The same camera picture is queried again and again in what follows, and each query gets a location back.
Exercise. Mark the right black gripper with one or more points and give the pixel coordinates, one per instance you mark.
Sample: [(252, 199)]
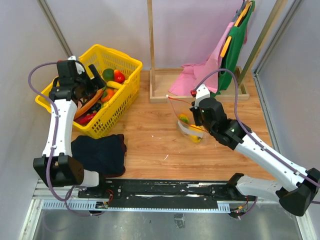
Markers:
[(195, 111)]

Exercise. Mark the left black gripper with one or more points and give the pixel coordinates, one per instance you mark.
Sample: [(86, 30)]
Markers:
[(94, 84)]

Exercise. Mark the clear zip top bag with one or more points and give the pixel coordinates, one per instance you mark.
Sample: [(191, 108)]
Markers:
[(181, 106)]

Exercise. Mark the orange fruit toy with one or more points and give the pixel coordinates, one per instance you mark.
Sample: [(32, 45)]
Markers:
[(184, 118)]

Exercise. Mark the yellow banana bunch toy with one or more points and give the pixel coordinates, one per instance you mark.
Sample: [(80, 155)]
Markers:
[(196, 133)]

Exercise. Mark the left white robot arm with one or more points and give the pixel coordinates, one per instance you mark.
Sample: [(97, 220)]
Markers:
[(73, 85)]

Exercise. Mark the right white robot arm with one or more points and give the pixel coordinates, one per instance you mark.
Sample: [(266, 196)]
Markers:
[(294, 187)]

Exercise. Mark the orange carrot toy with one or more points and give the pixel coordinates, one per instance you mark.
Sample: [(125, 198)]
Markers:
[(89, 104)]

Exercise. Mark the orange bell pepper toy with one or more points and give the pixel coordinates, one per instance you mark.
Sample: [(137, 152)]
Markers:
[(107, 95)]

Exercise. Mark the black grape bunch toy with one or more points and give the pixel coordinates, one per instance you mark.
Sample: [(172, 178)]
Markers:
[(95, 108)]

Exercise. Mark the green lime toy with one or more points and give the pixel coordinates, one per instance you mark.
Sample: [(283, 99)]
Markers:
[(108, 74)]

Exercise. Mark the red bell pepper toy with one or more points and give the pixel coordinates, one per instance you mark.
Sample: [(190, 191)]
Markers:
[(118, 76)]

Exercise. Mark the yellow plastic shopping basket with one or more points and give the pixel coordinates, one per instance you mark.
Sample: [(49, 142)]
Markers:
[(102, 58)]

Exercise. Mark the red chili pepper toy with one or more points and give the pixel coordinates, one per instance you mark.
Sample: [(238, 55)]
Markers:
[(85, 119)]

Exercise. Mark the pink garment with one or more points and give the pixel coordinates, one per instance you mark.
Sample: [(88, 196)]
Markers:
[(193, 73)]

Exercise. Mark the wooden clothes rack base tray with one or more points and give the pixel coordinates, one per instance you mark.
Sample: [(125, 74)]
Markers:
[(161, 79)]

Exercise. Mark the dark navy folded cloth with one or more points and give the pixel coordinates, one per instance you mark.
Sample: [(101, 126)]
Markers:
[(104, 155)]

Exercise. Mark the green garment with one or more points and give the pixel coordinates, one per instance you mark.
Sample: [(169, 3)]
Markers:
[(231, 49)]

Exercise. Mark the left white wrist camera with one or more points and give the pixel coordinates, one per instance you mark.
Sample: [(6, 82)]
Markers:
[(79, 67)]

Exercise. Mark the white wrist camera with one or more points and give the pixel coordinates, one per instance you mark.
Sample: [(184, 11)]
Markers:
[(79, 67), (202, 92)]

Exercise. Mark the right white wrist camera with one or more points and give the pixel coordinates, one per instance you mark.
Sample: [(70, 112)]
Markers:
[(202, 92)]

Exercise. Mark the left wooden rack post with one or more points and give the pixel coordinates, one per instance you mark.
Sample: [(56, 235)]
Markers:
[(151, 45)]

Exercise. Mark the wooden rack post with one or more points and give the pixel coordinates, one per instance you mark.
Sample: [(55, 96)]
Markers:
[(270, 23), (151, 45)]

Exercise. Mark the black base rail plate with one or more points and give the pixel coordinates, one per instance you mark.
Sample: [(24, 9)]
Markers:
[(151, 194)]

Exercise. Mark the right wooden rack post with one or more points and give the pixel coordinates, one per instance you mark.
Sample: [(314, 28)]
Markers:
[(270, 23)]

